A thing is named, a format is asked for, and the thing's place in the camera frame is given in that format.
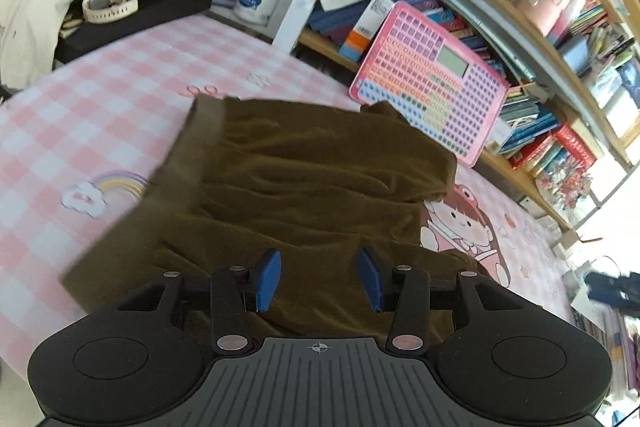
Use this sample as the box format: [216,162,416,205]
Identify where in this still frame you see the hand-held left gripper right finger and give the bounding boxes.
[356,246,526,354]

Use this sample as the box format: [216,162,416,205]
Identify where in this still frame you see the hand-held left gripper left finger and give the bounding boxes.
[117,250,282,354]

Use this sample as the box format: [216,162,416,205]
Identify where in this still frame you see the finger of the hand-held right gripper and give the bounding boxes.
[584,272,640,314]

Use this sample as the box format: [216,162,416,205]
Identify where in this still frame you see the olive brown garment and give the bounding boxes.
[60,96,502,348]

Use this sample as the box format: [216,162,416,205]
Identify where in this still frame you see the row of colourful books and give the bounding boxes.
[492,0,640,220]

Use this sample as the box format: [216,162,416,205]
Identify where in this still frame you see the pink toy keyboard tablet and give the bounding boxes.
[348,0,511,168]

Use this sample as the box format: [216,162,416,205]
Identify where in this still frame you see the pink checked printed table mat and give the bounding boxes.
[0,12,581,383]

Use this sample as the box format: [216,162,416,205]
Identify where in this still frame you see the orange and white box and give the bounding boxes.
[338,0,396,63]

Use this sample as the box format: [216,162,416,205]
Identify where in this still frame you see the wooden bookshelf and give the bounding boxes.
[295,0,640,233]

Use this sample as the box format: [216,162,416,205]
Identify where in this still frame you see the stack of blue books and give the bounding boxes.
[306,0,453,58]

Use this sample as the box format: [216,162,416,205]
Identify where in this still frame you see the white wrist watch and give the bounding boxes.
[81,0,139,25]

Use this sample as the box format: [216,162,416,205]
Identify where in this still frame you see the cream garment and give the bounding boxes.
[0,0,103,90]

